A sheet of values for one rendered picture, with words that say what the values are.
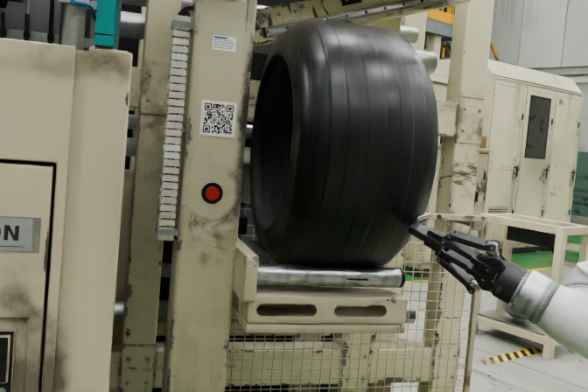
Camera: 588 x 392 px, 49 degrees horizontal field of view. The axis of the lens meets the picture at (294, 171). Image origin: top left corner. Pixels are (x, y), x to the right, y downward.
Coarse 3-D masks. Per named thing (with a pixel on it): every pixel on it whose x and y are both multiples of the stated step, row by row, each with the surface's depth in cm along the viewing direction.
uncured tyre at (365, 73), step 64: (320, 64) 129; (384, 64) 132; (256, 128) 170; (320, 128) 125; (384, 128) 127; (256, 192) 166; (320, 192) 127; (384, 192) 129; (320, 256) 138; (384, 256) 140
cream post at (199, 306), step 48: (192, 0) 144; (192, 48) 137; (240, 48) 139; (192, 96) 137; (240, 96) 140; (192, 144) 138; (240, 144) 140; (192, 192) 138; (240, 192) 141; (192, 240) 139; (192, 288) 140; (192, 336) 141; (192, 384) 141
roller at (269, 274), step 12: (264, 264) 137; (276, 264) 138; (288, 264) 139; (300, 264) 140; (264, 276) 136; (276, 276) 137; (288, 276) 137; (300, 276) 138; (312, 276) 139; (324, 276) 139; (336, 276) 140; (348, 276) 141; (360, 276) 142; (372, 276) 142; (384, 276) 143; (396, 276) 144
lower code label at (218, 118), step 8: (208, 104) 138; (216, 104) 138; (224, 104) 139; (232, 104) 139; (208, 112) 138; (216, 112) 138; (224, 112) 139; (232, 112) 139; (200, 120) 138; (208, 120) 138; (216, 120) 138; (224, 120) 139; (232, 120) 139; (200, 128) 138; (208, 128) 138; (216, 128) 139; (224, 128) 139; (232, 128) 139; (224, 136) 139; (232, 136) 140
